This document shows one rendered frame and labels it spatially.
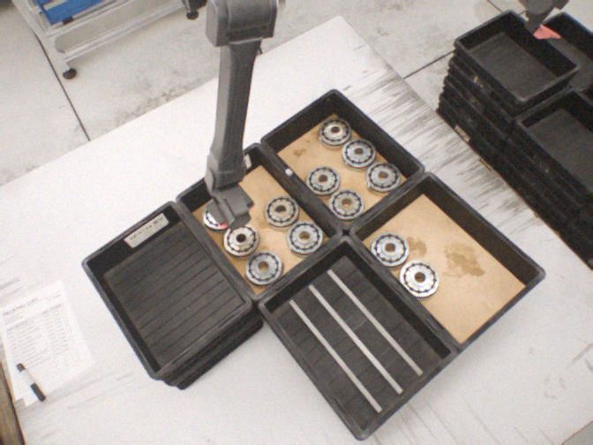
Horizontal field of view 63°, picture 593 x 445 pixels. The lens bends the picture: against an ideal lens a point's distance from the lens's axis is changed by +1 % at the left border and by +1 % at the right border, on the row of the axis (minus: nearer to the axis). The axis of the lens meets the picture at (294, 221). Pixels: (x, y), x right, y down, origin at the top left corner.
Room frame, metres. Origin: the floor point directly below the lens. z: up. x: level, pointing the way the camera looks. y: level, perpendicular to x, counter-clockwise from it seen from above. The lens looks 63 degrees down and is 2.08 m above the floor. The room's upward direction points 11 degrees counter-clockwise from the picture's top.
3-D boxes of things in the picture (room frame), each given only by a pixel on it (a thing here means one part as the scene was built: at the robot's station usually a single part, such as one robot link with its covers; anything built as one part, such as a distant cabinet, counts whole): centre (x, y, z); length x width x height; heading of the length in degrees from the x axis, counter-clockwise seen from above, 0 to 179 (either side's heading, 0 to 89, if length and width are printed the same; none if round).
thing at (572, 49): (1.44, -1.36, 0.26); 0.40 x 0.30 x 0.23; 21
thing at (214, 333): (0.48, 0.36, 0.92); 0.40 x 0.30 x 0.02; 28
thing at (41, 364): (0.48, 0.81, 0.70); 0.33 x 0.23 x 0.01; 21
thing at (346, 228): (0.77, -0.17, 0.92); 0.40 x 0.30 x 0.02; 28
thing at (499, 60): (1.29, -0.99, 0.37); 0.40 x 0.30 x 0.45; 21
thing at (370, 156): (0.80, -0.23, 0.86); 0.10 x 0.10 x 0.01
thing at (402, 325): (0.27, -0.09, 0.87); 0.40 x 0.30 x 0.11; 28
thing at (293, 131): (0.77, -0.17, 0.87); 0.40 x 0.30 x 0.11; 28
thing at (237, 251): (0.59, 0.16, 0.86); 0.10 x 0.10 x 0.01
